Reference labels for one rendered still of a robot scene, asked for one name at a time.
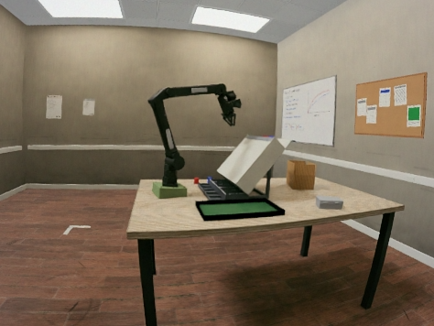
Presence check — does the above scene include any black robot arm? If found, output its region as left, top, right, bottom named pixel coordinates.
left=147, top=83, right=242, bottom=188

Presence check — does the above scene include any brown cardboard box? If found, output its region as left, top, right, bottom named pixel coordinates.
left=286, top=160, right=316, bottom=190

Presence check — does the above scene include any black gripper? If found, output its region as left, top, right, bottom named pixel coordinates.
left=220, top=103, right=236, bottom=126

